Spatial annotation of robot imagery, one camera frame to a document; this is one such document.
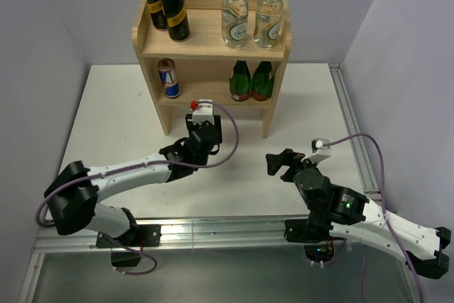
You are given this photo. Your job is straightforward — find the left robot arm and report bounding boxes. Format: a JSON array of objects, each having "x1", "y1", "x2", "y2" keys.
[{"x1": 44, "y1": 114, "x2": 222, "y2": 246}]

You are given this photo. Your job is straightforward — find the clear bottle green cap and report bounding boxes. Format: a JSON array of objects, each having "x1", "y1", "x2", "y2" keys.
[{"x1": 253, "y1": 0, "x2": 284, "y2": 48}]

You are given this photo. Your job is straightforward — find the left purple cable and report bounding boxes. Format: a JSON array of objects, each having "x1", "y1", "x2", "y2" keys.
[{"x1": 35, "y1": 99, "x2": 240, "y2": 276}]

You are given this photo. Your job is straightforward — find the wooden two-tier shelf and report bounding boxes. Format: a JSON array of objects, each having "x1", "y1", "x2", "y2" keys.
[{"x1": 132, "y1": 0, "x2": 292, "y2": 138}]

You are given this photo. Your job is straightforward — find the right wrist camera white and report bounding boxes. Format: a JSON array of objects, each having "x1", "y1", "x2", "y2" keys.
[{"x1": 303, "y1": 138, "x2": 331, "y2": 164}]

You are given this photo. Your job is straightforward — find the green glass bottle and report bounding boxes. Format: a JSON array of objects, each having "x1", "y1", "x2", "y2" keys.
[
  {"x1": 251, "y1": 61, "x2": 275, "y2": 101},
  {"x1": 229, "y1": 60, "x2": 251, "y2": 101}
]

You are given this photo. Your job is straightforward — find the green glass bottle right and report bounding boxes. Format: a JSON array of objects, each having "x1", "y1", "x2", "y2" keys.
[{"x1": 251, "y1": 61, "x2": 275, "y2": 101}]

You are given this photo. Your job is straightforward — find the silver can front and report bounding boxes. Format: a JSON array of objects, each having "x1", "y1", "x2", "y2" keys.
[{"x1": 157, "y1": 58, "x2": 180, "y2": 99}]

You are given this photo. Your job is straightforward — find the green glass bottle left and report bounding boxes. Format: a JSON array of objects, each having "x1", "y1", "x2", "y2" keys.
[{"x1": 229, "y1": 60, "x2": 251, "y2": 101}]

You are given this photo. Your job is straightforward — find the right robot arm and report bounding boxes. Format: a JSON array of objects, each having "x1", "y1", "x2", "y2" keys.
[{"x1": 265, "y1": 148, "x2": 451, "y2": 279}]

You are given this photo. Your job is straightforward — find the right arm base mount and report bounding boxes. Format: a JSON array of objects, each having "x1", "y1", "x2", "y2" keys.
[{"x1": 284, "y1": 219, "x2": 347, "y2": 266}]

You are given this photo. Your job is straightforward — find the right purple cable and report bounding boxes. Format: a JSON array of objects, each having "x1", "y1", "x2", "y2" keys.
[{"x1": 326, "y1": 133, "x2": 426, "y2": 303}]

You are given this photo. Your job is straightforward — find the purple cable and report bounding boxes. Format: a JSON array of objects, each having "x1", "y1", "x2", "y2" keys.
[
  {"x1": 326, "y1": 133, "x2": 426, "y2": 303},
  {"x1": 35, "y1": 99, "x2": 240, "y2": 276}
]

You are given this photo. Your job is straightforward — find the aluminium rail frame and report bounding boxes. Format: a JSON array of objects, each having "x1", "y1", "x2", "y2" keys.
[{"x1": 16, "y1": 62, "x2": 425, "y2": 303}]

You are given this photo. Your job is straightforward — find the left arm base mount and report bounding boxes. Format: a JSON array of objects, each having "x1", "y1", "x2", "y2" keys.
[{"x1": 95, "y1": 223, "x2": 162, "y2": 270}]

